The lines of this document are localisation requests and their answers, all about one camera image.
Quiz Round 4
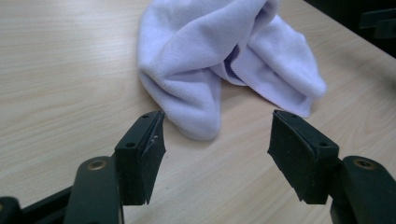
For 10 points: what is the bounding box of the dark blurred fixture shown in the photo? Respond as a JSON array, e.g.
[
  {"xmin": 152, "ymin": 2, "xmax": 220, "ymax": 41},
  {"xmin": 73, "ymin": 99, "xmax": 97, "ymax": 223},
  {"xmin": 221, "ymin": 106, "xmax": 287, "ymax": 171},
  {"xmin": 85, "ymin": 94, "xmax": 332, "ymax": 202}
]
[{"xmin": 358, "ymin": 7, "xmax": 396, "ymax": 40}]

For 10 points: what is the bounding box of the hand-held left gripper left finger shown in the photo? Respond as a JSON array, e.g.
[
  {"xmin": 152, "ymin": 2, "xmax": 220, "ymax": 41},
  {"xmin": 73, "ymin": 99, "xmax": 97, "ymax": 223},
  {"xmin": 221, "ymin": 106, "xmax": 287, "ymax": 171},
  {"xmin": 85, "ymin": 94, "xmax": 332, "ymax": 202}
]
[{"xmin": 113, "ymin": 110, "xmax": 167, "ymax": 206}]

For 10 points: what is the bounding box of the white printed towel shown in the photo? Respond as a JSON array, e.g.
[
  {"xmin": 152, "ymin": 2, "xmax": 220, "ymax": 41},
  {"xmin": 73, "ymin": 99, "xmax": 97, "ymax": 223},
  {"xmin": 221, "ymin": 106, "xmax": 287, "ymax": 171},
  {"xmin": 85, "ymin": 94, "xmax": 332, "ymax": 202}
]
[{"xmin": 136, "ymin": 0, "xmax": 328, "ymax": 142}]

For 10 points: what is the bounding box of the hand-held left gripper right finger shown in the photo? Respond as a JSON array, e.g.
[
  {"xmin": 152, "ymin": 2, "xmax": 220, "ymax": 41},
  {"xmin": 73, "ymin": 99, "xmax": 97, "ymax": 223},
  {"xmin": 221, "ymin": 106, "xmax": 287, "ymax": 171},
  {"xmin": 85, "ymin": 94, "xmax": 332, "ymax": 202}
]
[{"xmin": 266, "ymin": 108, "xmax": 340, "ymax": 205}]

